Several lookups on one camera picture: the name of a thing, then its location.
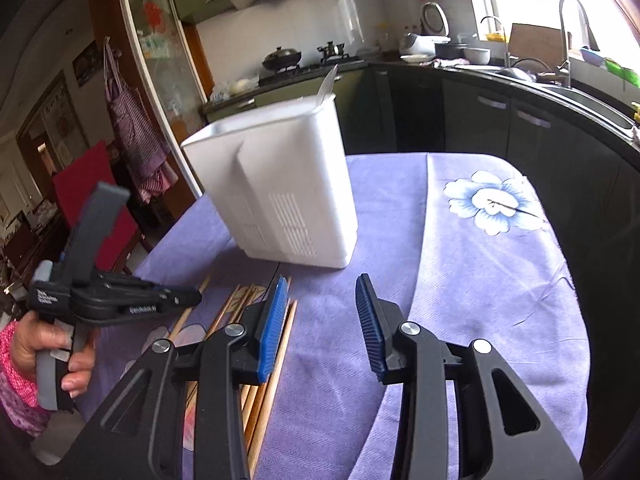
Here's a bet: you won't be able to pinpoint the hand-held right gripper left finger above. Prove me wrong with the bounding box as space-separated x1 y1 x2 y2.
54 275 291 480

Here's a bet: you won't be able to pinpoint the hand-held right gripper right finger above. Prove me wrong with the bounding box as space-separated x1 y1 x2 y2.
355 273 585 480

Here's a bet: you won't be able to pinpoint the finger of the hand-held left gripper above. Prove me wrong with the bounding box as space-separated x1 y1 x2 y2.
75 272 203 307

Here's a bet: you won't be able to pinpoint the pile of wooden chopsticks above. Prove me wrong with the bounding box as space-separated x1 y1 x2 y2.
166 276 299 473

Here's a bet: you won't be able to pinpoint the white plastic utensil holder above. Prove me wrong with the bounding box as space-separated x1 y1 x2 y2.
181 94 359 271

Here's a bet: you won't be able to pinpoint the person's left forearm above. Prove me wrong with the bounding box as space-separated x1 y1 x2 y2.
0 324 53 438

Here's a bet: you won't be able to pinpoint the person's left hand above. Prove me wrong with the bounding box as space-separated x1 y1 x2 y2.
9 310 97 400

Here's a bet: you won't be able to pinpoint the red chair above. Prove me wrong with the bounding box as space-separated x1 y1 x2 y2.
52 140 144 274

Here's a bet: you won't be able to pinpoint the purple floral tablecloth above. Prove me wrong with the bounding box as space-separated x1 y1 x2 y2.
82 152 594 480

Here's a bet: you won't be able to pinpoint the checkered apron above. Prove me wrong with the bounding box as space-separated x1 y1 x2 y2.
102 37 172 204

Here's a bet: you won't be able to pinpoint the framed calligraphy picture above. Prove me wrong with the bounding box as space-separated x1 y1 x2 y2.
39 79 77 161

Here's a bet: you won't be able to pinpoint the frosted glass sliding door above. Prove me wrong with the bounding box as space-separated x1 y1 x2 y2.
114 0 217 199

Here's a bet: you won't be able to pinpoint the plastic bag with food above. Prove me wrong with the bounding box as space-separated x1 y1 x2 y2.
210 76 262 104

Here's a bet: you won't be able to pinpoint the green drawer cabinet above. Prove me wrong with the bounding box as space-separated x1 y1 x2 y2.
201 66 372 128

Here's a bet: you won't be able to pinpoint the dark lower kitchen cabinets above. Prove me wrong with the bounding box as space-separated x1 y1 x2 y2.
367 66 640 321

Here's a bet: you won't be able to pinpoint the black wok with lid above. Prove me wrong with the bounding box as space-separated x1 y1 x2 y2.
262 46 304 72

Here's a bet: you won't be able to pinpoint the black gas stove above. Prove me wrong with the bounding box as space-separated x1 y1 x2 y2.
259 57 369 87

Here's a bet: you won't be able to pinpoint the small black lidded pot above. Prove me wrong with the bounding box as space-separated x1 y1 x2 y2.
317 41 350 61

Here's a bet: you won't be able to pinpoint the black inner cooking pot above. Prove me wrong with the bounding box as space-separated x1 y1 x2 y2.
434 42 469 61

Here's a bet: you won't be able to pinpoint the white rice cooker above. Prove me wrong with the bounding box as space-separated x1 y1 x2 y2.
399 2 452 58

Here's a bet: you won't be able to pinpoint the small steel faucet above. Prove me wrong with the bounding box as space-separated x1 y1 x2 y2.
480 15 512 69

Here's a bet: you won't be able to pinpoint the steel double sink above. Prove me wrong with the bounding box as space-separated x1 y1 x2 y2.
492 65 637 132

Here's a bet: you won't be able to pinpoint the brown cutting board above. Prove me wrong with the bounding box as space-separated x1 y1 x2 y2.
507 22 569 74

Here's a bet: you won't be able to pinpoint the tall steel faucet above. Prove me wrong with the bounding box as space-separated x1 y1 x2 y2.
556 0 609 89

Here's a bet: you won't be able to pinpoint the blue plastic basin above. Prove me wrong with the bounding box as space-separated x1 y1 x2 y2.
580 47 609 69

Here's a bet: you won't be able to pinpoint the green plastic container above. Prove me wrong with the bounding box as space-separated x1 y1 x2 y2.
604 57 640 87

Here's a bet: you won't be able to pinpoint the dark wall poster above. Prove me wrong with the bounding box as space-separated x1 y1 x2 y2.
73 41 101 87

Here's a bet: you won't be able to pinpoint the black wok with wooden handle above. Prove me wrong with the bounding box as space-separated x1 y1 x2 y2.
495 57 540 82

